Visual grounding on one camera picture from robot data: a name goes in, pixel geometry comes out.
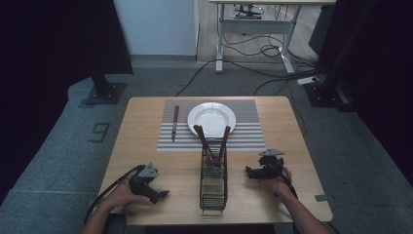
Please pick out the grey tape piece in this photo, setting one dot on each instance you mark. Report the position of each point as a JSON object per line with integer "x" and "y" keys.
{"x": 323, "y": 197}

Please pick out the black stand with base plate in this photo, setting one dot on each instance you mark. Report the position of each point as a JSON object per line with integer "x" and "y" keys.
{"x": 105, "y": 92}

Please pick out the brown chopsticks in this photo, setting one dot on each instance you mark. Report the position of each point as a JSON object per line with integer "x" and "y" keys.
{"x": 202, "y": 138}

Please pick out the person's left hand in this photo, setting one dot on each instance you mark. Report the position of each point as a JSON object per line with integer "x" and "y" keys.
{"x": 121, "y": 195}

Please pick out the white plate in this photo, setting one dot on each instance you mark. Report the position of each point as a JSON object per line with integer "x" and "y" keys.
{"x": 211, "y": 115}

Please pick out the grey striped placemat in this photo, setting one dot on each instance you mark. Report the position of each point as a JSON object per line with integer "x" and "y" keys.
{"x": 246, "y": 130}

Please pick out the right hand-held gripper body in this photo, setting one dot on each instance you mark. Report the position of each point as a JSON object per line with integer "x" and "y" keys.
{"x": 270, "y": 164}

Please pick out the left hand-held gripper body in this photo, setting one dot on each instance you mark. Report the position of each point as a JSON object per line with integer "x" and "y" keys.
{"x": 144, "y": 182}

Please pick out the person's right hand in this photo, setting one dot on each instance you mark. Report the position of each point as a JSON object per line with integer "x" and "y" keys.
{"x": 281, "y": 186}

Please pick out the black curtain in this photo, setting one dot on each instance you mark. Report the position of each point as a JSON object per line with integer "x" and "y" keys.
{"x": 48, "y": 48}
{"x": 383, "y": 65}

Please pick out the device under desk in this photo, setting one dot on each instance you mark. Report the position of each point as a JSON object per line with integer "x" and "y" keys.
{"x": 247, "y": 12}

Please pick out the white-legged desk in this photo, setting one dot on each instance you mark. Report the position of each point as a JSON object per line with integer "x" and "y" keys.
{"x": 253, "y": 26}

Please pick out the white power strip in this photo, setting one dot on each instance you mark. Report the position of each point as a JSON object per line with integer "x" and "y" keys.
{"x": 307, "y": 80}

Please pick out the black stand base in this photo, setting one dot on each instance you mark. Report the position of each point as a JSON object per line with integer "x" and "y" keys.
{"x": 328, "y": 96}

